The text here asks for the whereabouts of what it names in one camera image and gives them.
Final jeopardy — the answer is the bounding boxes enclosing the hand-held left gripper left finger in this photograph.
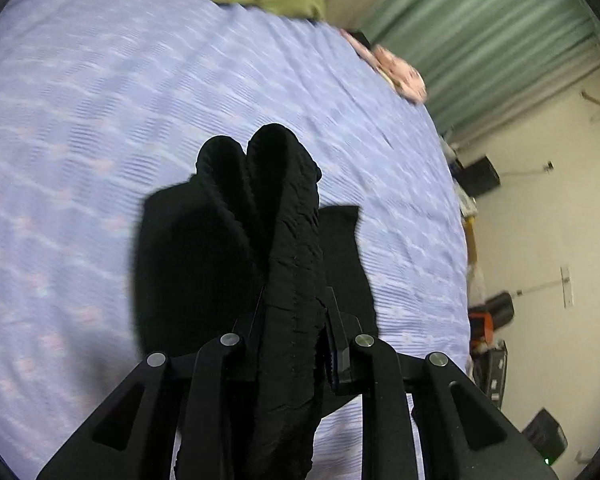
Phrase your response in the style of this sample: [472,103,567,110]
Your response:
[35,302,263,480]

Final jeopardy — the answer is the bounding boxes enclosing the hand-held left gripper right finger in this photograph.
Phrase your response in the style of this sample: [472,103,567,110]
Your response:
[324,287,560,480]

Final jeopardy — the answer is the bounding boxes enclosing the black pants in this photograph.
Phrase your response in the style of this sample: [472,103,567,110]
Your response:
[135,122,377,480]

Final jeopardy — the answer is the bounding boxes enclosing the black case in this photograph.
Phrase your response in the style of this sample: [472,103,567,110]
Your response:
[472,340,509,405]

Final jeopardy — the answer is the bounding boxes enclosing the orange and black device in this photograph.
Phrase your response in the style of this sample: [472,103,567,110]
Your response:
[468,291,514,352]

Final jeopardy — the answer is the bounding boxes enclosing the black box with green light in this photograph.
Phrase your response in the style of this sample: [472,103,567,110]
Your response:
[522,408,569,467]

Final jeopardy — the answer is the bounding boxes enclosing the black heater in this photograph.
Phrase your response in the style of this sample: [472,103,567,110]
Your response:
[461,155,501,197]

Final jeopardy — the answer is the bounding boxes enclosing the purple striped bed cover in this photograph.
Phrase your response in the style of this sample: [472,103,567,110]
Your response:
[0,0,473,480]

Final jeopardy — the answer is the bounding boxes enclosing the pink printed cloth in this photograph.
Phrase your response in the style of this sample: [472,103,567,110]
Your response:
[340,29,428,106]

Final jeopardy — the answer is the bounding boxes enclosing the green curtain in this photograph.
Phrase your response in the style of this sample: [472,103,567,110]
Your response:
[359,0,600,136]

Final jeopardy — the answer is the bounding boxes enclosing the air conditioner pipe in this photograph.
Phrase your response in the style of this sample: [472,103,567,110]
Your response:
[580,89,600,122]

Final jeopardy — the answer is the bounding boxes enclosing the thin black cable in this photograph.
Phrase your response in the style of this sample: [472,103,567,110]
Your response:
[514,281,566,296]

